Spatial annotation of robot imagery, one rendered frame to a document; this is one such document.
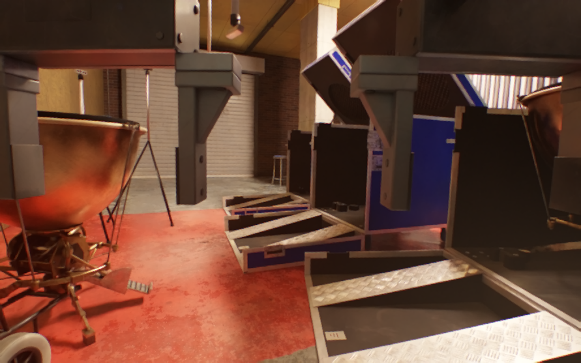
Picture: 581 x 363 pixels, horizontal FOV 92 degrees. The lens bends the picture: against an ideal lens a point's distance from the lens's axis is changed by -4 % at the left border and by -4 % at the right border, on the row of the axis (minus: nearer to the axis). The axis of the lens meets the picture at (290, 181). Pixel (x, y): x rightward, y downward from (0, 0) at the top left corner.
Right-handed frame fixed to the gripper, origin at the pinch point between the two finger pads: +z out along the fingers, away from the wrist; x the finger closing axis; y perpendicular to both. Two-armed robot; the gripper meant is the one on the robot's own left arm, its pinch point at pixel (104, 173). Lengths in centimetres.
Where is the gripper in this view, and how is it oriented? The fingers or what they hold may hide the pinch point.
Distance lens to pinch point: 25.4
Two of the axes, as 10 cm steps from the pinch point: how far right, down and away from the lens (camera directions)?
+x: -10.0, -0.2, 0.2
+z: -0.2, 9.9, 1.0
